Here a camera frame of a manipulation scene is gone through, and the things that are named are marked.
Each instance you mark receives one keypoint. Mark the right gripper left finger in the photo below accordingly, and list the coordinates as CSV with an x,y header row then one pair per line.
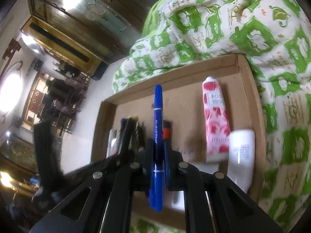
x,y
145,159

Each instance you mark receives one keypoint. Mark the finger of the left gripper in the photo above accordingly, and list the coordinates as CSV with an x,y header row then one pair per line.
x,y
124,141

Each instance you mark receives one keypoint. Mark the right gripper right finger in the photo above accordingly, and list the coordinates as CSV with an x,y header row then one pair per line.
x,y
174,178

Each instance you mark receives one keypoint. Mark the black marker yellow caps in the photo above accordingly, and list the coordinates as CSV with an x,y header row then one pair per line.
x,y
134,136

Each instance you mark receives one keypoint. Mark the silver white pen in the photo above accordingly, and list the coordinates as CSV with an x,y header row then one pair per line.
x,y
111,144

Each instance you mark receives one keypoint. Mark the blue marker pen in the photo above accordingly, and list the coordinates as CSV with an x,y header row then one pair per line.
x,y
157,164

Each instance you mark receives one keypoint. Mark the red lighter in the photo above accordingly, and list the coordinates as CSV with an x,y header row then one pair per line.
x,y
167,129

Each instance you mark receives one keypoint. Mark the pink rose hand cream tube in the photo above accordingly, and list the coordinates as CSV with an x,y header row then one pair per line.
x,y
216,121

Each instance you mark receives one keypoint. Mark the white squeeze bottle red label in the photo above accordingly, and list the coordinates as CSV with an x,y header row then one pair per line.
x,y
241,157

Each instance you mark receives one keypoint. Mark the white charger adapter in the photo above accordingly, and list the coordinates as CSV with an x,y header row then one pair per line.
x,y
178,201

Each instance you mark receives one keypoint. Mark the cardboard tray box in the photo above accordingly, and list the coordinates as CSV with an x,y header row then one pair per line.
x,y
213,202

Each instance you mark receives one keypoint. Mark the green white patterned cloth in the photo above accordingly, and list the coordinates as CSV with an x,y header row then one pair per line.
x,y
274,36

